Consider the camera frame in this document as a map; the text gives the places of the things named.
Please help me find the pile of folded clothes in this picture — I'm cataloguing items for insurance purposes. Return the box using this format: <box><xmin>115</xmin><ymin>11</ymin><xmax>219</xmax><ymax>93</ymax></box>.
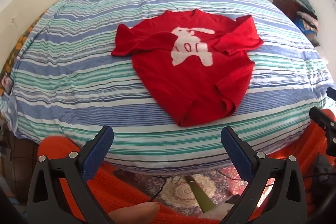
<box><xmin>285</xmin><ymin>0</ymin><xmax>319</xmax><ymax>46</ymax></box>

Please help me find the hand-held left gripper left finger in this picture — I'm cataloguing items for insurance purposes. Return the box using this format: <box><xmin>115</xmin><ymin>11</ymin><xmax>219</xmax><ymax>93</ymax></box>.
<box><xmin>26</xmin><ymin>126</ymin><xmax>116</xmax><ymax>224</ymax></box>

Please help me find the orange floral bed sheet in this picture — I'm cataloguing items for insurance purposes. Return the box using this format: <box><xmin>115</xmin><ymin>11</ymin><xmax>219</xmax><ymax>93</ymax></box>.
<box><xmin>0</xmin><ymin>11</ymin><xmax>50</xmax><ymax>96</ymax></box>

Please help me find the person's left hand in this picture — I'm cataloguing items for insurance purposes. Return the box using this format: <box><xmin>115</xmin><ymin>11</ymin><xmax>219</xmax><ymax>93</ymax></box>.
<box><xmin>107</xmin><ymin>202</ymin><xmax>161</xmax><ymax>224</ymax></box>

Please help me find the orange fleece cloth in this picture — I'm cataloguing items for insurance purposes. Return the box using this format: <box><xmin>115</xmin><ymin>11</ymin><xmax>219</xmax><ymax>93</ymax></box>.
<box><xmin>37</xmin><ymin>109</ymin><xmax>336</xmax><ymax>224</ymax></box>

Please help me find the striped blue green white blanket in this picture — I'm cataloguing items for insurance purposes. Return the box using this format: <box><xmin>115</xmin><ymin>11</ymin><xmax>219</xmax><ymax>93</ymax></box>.
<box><xmin>0</xmin><ymin>0</ymin><xmax>336</xmax><ymax>170</ymax></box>

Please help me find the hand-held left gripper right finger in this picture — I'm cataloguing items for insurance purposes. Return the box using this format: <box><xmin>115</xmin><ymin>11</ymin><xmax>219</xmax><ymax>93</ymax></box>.
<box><xmin>220</xmin><ymin>126</ymin><xmax>308</xmax><ymax>224</ymax></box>

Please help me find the black cable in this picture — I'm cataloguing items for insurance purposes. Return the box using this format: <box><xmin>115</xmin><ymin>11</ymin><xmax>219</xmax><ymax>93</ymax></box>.
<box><xmin>217</xmin><ymin>171</ymin><xmax>276</xmax><ymax>188</ymax></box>
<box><xmin>149</xmin><ymin>175</ymin><xmax>184</xmax><ymax>201</ymax></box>

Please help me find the red sweater with white rabbit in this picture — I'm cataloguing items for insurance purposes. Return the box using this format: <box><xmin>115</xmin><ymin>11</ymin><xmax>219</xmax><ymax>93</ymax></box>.
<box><xmin>110</xmin><ymin>9</ymin><xmax>264</xmax><ymax>127</ymax></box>

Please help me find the olive green flat stick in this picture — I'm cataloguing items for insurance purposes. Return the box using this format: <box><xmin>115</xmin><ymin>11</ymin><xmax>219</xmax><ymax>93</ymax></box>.
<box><xmin>185</xmin><ymin>175</ymin><xmax>214</xmax><ymax>214</ymax></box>

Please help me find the dark wooden dresser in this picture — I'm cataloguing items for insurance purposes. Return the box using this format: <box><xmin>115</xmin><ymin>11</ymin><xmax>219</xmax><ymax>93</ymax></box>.
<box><xmin>272</xmin><ymin>0</ymin><xmax>302</xmax><ymax>22</ymax></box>

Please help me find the patterned rug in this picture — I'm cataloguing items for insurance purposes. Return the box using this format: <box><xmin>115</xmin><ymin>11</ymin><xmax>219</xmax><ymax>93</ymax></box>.
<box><xmin>113</xmin><ymin>169</ymin><xmax>263</xmax><ymax>216</ymax></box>

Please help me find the beige headboard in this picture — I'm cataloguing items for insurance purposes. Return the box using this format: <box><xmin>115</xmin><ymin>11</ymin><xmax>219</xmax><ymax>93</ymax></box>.
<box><xmin>0</xmin><ymin>0</ymin><xmax>91</xmax><ymax>67</ymax></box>

